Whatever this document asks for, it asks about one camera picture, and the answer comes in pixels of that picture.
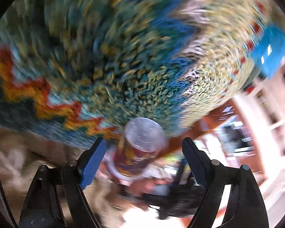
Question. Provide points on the printed red yellow cup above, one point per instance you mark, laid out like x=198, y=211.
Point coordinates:
x=139, y=145

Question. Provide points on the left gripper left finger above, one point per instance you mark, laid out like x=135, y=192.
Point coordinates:
x=42, y=207

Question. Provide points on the colourful zigzag woven rug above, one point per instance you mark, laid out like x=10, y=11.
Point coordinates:
x=72, y=70

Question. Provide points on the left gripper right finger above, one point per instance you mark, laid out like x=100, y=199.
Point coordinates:
x=245, y=207

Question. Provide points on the blue plastic cup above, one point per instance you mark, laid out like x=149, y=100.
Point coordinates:
x=267, y=55

